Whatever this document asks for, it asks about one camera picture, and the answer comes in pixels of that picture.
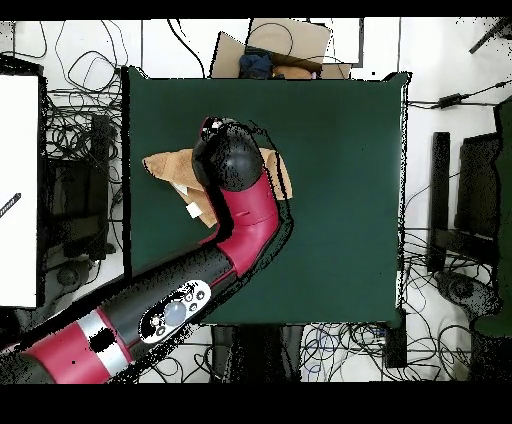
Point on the orange terry towel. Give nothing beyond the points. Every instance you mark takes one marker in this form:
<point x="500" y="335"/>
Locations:
<point x="172" y="168"/>

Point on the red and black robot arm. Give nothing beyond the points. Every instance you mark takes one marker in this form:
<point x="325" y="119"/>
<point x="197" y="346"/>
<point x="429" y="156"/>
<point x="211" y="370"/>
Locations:
<point x="248" y="216"/>

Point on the dark blue cloth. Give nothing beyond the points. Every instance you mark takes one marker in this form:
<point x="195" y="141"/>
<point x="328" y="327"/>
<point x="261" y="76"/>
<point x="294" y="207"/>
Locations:
<point x="256" y="64"/>

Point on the orange cloth in box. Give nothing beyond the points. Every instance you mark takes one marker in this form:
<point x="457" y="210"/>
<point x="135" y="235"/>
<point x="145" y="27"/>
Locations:
<point x="292" y="72"/>

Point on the brown cardboard box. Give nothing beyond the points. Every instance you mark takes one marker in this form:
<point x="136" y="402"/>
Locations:
<point x="292" y="38"/>

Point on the dark green table cloth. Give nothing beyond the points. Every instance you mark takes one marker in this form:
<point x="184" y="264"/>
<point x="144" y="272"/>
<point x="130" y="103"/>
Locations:
<point x="340" y="160"/>

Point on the black equipment rack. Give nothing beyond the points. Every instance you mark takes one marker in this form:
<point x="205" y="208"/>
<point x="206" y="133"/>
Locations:
<point x="76" y="200"/>

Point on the white board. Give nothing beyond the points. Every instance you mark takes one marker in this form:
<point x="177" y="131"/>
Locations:
<point x="18" y="192"/>

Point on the black upright stand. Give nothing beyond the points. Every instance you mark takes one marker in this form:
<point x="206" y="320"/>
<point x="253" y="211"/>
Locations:
<point x="256" y="348"/>

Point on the black power adapter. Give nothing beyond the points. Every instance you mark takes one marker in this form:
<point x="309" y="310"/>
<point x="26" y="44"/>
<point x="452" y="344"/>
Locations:
<point x="450" y="100"/>

